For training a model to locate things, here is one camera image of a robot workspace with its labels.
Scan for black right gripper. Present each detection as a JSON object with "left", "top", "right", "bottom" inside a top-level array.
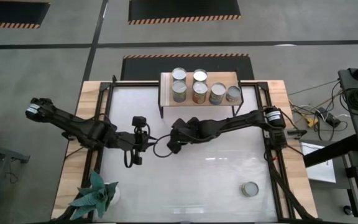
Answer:
[{"left": 165, "top": 117, "right": 198, "bottom": 155}]

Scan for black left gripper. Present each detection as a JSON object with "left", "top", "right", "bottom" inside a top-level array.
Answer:
[{"left": 121, "top": 115, "right": 158, "bottom": 166}]

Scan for cherries label tin can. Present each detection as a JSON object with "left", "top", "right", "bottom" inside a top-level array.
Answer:
[{"left": 171, "top": 80, "right": 188, "bottom": 103}]

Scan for pineapple label orange tin can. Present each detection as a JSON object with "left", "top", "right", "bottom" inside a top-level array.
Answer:
[{"left": 192, "top": 81, "right": 209, "bottom": 105}]

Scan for peas label blue tin can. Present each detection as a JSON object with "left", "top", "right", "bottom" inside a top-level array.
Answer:
[{"left": 209, "top": 82, "right": 227, "bottom": 106}]

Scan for plain silver-topped tin can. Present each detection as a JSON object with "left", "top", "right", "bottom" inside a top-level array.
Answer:
[{"left": 171, "top": 67, "right": 188, "bottom": 83}]

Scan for yellow and blue tin can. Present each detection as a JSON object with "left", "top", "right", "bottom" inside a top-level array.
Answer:
[{"left": 192, "top": 68, "right": 208, "bottom": 84}]

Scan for green peas label tin can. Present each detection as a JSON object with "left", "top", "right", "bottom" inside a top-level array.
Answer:
[{"left": 226, "top": 85, "right": 242, "bottom": 104}]

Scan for wooden shelf black metal legs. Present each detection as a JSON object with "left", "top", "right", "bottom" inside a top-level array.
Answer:
[{"left": 157, "top": 71, "right": 245, "bottom": 119}]

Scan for black hazard-striped floor mat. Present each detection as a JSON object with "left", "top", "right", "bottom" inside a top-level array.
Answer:
[
  {"left": 127, "top": 0, "right": 243, "bottom": 26},
  {"left": 0, "top": 0, "right": 51, "bottom": 30},
  {"left": 120, "top": 53, "right": 255, "bottom": 82}
]

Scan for artificial plant in white pot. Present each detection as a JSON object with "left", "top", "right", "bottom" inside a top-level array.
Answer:
[{"left": 68, "top": 170, "right": 121, "bottom": 220}]

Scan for short wide tin can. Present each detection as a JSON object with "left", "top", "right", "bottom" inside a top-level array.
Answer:
[{"left": 240, "top": 181, "right": 260, "bottom": 198}]

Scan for yellow plug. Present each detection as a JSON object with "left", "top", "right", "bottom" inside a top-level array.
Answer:
[{"left": 305, "top": 114, "right": 318, "bottom": 128}]

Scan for white paper sheet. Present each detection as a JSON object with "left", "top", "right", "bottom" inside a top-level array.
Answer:
[{"left": 300, "top": 141, "right": 337, "bottom": 184}]

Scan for black power adapter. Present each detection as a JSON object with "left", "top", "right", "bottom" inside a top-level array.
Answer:
[{"left": 317, "top": 107, "right": 341, "bottom": 127}]

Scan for grey and black equipment cart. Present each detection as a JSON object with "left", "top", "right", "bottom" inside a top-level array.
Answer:
[{"left": 303, "top": 55, "right": 358, "bottom": 218}]

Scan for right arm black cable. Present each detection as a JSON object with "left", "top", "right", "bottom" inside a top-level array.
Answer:
[{"left": 152, "top": 134, "right": 172, "bottom": 158}]

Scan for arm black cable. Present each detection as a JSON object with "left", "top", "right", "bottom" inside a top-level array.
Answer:
[
  {"left": 152, "top": 134, "right": 172, "bottom": 158},
  {"left": 123, "top": 148, "right": 134, "bottom": 169}
]

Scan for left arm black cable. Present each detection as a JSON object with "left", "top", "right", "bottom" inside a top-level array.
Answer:
[{"left": 123, "top": 148, "right": 134, "bottom": 169}]

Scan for black aluminium rig frame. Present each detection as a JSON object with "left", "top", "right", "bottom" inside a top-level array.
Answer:
[{"left": 61, "top": 74, "right": 318, "bottom": 224}]

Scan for tangled floor cables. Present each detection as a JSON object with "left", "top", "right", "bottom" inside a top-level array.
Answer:
[{"left": 287, "top": 79, "right": 349, "bottom": 142}]

